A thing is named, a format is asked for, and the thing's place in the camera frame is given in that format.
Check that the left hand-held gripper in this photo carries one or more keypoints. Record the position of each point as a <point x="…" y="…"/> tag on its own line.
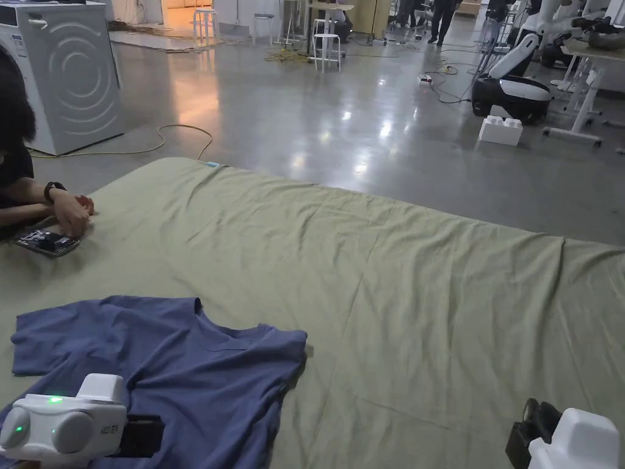
<point x="73" y="430"/>

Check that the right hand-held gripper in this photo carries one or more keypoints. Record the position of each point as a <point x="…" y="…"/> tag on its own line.
<point x="576" y="439"/>

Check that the dark blue shirt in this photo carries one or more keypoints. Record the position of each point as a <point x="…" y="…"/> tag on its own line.
<point x="185" y="371"/>

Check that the black smartphone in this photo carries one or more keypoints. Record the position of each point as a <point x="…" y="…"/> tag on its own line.
<point x="46" y="243"/>

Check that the bed with pale green sheet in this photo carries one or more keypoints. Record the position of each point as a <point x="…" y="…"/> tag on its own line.
<point x="415" y="303"/>

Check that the white foam block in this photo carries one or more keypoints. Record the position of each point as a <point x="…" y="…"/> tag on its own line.
<point x="500" y="131"/>

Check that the white washing machine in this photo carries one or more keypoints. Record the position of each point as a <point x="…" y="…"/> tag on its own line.
<point x="73" y="73"/>

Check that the white and black robot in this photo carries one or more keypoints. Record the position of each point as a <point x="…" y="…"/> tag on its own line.
<point x="512" y="78"/>

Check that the white power strip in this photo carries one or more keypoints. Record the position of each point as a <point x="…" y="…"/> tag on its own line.
<point x="426" y="78"/>

